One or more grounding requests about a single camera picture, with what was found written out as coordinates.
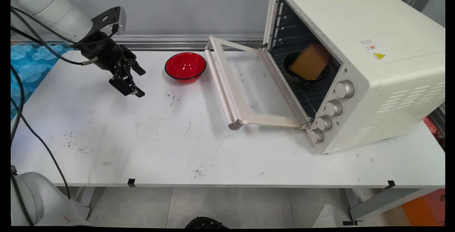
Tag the yellow bread slice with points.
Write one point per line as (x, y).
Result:
(310, 62)

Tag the aluminium rail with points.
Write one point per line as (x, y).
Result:
(160, 42)

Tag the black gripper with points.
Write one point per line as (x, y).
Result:
(103, 52)

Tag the cream toaster oven body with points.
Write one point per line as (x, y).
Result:
(373, 22)

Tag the orange box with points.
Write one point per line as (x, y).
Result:
(424, 209)

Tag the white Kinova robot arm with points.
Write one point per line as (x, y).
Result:
(53, 8)

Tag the grey table leg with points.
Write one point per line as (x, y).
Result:
(86, 200)

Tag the large silver oven knob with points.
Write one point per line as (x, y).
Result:
(344, 89)

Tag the yellow warning sticker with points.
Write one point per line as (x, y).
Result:
(379, 56)

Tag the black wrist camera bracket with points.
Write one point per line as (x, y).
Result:
(108, 17)

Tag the black round object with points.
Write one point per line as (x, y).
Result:
(204, 222)

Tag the white printed label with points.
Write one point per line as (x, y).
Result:
(368, 44)

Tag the red glossy bowl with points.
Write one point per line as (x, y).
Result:
(185, 66)

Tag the cream glass oven door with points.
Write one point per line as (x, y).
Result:
(249, 82)

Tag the black tape piece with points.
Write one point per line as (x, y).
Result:
(131, 182)
(391, 184)

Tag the black plate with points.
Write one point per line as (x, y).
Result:
(292, 76)

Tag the blue bubble mat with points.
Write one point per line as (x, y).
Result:
(30, 66)

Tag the grey table leg brace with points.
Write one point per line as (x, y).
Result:
(384, 203)

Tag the red patterned object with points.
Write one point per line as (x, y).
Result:
(434, 129)

